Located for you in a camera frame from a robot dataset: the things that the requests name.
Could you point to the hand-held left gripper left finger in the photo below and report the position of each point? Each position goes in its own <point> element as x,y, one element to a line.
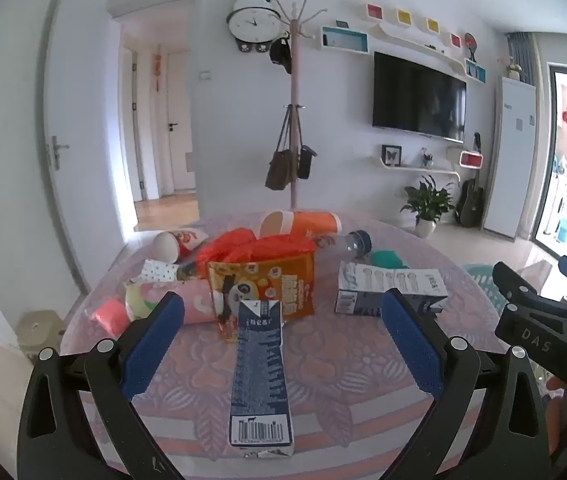
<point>153,345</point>

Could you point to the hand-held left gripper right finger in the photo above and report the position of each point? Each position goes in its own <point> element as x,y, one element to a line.
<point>413,345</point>

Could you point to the teal plastic basket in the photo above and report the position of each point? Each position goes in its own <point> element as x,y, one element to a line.
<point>483,280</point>

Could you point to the white and blue box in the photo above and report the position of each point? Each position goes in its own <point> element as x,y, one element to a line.
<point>393,282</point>

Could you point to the white dotted paper carton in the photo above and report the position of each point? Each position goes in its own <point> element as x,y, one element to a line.
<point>161,271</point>

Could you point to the dark blue milk carton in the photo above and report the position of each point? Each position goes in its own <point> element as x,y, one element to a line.
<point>258,375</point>

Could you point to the clear plastic bottle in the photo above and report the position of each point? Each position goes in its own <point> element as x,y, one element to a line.
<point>346,246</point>

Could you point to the orange snack bag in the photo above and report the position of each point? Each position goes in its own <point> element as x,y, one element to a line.
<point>288,285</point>

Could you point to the blue bucket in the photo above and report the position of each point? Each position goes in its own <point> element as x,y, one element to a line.
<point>564,231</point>

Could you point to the pale green wrapper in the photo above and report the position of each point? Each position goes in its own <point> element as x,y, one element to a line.
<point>138,302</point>

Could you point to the pink foam piece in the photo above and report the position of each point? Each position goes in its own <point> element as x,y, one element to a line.
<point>110,315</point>

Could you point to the pink paper tube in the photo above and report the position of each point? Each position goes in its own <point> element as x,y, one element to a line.
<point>193,300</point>

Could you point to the teal crumpled wrapper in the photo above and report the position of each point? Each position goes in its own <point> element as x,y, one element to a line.
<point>386,258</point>

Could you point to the dark acoustic guitar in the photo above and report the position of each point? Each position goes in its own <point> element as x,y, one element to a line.
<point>471,200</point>

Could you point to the red and white paper cup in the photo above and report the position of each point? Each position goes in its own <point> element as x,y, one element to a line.
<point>183,242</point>

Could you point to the beige plastic stool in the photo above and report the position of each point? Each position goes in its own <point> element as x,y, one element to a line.
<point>38,332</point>

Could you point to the potted green plant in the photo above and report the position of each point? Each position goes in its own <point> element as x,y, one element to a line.
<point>428,200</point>

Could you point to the white standing air conditioner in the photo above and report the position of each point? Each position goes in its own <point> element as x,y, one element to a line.
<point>511,160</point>

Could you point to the red and white shelf box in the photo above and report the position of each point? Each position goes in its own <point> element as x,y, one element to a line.
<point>471,160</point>

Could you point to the orange plastic bag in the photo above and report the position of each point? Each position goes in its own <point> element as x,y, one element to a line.
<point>243,242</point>

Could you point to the small shelf vase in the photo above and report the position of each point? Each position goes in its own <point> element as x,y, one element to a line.
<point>427,160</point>

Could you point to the orange paper cup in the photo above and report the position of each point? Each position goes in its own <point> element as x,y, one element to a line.
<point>308,223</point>

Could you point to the black hanging pouch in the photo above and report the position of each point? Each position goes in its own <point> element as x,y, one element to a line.
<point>305,162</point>

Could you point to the brown hanging bag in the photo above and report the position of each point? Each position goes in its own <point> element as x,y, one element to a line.
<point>278,172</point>

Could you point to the white open door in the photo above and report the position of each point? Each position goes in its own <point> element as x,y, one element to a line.
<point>83,135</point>

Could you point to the white hallway door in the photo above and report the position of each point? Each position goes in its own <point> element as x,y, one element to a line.
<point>181,125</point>

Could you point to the grey blue curtain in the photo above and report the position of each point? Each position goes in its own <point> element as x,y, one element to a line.
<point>519,55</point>

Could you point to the red round paddle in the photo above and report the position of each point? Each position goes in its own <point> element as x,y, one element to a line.
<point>471,41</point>

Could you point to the red hanging door ornament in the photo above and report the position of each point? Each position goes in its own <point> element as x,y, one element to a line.
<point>158,67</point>

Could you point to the pink coat rack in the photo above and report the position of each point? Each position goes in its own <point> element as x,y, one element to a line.
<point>294,85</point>

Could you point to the black hat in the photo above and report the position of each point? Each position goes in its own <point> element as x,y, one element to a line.
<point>278,55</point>

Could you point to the low white wall shelf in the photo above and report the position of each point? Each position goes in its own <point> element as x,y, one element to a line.
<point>413,168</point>

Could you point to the black picture frame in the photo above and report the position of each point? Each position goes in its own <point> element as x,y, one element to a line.
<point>392,155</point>

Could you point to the wall-mounted television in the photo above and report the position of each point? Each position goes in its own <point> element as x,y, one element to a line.
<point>418,95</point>

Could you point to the small blue wall shelf box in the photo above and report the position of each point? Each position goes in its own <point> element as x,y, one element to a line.
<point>476,71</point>

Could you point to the red wall cube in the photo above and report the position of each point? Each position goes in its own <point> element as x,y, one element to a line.
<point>375,11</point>
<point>455,40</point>

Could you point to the long white wall shelf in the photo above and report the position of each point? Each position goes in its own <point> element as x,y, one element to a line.
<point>423,47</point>

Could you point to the yellow wall cube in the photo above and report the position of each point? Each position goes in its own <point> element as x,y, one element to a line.
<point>432,25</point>
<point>404,17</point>

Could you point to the white light switch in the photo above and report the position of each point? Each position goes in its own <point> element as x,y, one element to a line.
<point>205,75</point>

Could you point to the blue lined wall shelf box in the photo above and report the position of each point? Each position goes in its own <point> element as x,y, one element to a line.
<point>343,39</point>

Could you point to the panda wall clock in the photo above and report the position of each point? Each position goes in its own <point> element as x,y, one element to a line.
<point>253,22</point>

